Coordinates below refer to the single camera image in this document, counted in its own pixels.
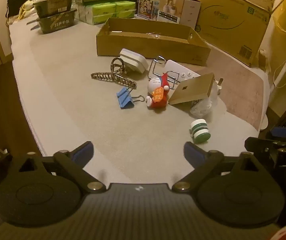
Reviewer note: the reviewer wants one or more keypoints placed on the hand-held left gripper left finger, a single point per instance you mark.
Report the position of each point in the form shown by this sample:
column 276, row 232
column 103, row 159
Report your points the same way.
column 83, row 152

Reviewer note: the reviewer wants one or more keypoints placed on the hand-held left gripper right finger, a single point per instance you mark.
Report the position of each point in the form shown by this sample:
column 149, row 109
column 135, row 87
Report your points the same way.
column 193, row 153

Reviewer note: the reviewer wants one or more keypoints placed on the green and white jar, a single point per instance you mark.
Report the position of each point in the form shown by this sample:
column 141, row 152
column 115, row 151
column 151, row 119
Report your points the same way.
column 200, row 132

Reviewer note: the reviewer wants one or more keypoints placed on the small gold box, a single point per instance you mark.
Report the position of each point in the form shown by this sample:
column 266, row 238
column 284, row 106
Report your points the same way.
column 193, row 90

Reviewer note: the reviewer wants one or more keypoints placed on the red and white cat figurine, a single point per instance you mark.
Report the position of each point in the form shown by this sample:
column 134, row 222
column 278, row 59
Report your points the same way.
column 158, row 97

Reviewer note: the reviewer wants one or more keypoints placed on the blue binder clip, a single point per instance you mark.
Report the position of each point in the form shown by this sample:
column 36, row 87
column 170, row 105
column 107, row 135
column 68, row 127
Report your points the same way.
column 124, row 100

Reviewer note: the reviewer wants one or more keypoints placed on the leopard print hair claw clip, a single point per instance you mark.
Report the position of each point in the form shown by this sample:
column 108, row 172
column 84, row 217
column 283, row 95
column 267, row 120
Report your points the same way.
column 125, row 81

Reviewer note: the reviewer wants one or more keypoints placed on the white power strip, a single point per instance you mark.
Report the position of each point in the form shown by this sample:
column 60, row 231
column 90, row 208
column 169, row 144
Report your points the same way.
column 180, row 70

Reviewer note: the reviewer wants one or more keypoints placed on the white plug-in night light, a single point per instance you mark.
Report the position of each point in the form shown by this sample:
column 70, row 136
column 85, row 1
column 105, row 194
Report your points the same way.
column 133, row 58

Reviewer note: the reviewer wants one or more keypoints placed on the shallow cardboard tray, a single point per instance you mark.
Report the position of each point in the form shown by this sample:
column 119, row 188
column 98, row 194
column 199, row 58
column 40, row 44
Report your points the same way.
column 145, row 47

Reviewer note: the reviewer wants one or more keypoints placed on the large brown cardboard box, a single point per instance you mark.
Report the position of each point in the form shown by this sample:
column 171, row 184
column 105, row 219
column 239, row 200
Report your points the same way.
column 228, row 17

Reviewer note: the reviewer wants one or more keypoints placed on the white humidifier box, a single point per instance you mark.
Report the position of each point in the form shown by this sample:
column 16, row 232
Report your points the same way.
column 190, row 12

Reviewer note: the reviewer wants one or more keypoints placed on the green tissue pack bundle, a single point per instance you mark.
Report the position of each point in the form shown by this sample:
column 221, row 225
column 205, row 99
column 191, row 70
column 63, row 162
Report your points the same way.
column 103, row 11

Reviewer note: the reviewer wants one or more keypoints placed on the stack of pale packets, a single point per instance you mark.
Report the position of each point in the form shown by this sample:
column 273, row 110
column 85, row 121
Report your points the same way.
column 26, row 7

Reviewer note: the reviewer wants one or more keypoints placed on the black bag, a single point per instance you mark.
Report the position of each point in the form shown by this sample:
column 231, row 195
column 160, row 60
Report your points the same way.
column 15, row 0

